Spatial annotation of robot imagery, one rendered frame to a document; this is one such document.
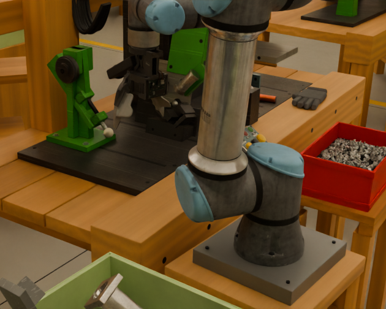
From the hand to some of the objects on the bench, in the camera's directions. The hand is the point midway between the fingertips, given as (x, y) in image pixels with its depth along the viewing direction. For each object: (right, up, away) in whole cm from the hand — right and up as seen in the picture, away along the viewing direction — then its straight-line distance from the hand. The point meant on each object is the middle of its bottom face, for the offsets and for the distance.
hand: (137, 122), depth 169 cm
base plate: (+12, +4, +50) cm, 51 cm away
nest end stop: (+12, -1, +28) cm, 31 cm away
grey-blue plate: (+31, +5, +48) cm, 57 cm away
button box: (+28, -11, +21) cm, 36 cm away
